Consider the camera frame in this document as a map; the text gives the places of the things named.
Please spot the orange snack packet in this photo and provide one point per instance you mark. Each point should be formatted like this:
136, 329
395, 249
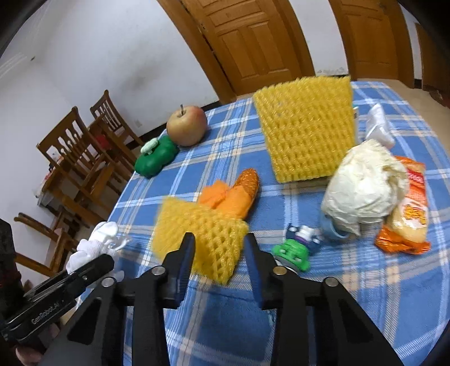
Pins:
411, 218

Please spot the orange carrot toy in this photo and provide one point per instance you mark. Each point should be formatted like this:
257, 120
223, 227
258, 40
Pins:
232, 197

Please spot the green plastic toy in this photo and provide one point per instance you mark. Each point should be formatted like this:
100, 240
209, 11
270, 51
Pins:
156, 162

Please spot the wooden door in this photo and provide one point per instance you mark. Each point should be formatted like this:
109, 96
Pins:
372, 38
246, 42

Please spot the red cloth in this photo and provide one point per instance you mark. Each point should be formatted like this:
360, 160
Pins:
101, 142

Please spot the wooden chair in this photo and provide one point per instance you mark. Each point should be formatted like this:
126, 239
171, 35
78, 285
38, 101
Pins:
52, 239
70, 151
112, 116

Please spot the small blue cup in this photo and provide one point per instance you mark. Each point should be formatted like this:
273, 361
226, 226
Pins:
334, 230

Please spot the person's dark clothing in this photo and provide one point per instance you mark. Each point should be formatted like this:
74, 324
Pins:
7, 257

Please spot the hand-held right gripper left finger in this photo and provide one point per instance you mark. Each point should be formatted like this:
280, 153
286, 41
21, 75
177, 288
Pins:
186, 260

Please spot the blue plaid tablecloth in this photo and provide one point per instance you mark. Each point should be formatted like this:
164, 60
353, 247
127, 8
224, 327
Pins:
298, 211

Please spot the apple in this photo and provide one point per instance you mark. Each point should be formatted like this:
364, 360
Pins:
186, 125

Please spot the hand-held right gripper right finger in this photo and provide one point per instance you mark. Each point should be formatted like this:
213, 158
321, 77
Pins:
255, 271

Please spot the small white box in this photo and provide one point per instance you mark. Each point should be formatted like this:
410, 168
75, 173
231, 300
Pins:
355, 118

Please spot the white plastic bag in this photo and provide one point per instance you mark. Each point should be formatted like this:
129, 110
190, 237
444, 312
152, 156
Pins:
379, 123

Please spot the small yellow foam net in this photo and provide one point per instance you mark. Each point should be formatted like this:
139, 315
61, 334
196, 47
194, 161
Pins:
207, 232

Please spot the low wooden wall cabinet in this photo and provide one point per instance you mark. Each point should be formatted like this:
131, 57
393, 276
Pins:
434, 59

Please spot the green and purple toy figure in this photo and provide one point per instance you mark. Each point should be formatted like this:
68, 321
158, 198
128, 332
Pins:
293, 248

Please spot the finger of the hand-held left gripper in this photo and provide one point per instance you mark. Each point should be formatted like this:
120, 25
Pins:
95, 269

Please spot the large yellow foam net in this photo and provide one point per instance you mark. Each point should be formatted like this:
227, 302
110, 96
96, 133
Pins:
306, 130

